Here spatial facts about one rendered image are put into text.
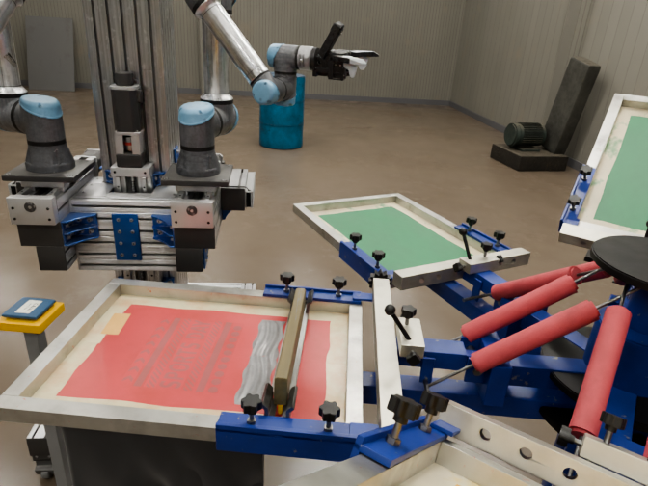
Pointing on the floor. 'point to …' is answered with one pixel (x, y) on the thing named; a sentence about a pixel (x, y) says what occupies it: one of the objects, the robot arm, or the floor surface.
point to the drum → (283, 121)
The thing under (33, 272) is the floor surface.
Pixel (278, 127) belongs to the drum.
